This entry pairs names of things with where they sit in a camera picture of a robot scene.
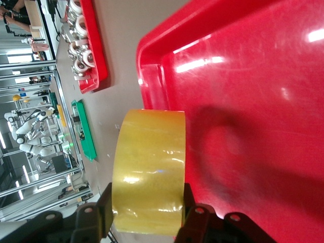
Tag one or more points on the black push button switch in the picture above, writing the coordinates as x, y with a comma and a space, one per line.
81, 136

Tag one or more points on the yellow packing tape roll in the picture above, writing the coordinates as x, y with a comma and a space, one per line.
149, 164

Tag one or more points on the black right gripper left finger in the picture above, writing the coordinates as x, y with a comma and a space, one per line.
101, 222

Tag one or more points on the empty red plastic tray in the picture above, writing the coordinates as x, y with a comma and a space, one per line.
253, 101

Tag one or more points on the background aluminium frame structure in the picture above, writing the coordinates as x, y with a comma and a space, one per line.
30, 182

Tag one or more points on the grey on-off switch box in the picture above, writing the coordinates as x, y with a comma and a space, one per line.
79, 126

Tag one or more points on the person in black clothes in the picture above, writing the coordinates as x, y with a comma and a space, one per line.
15, 12

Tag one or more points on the green plastic tray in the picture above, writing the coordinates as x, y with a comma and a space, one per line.
87, 136

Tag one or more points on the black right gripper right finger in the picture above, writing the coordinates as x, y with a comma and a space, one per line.
200, 227

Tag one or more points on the red tray holding fittings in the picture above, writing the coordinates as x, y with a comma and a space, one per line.
98, 50

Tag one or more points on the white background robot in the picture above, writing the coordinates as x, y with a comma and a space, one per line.
33, 149

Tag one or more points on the white circuit breaker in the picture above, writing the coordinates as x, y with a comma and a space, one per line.
75, 110

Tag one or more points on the white capped metal pipe fitting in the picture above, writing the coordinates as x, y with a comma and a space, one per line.
75, 5
88, 57
82, 24
73, 48

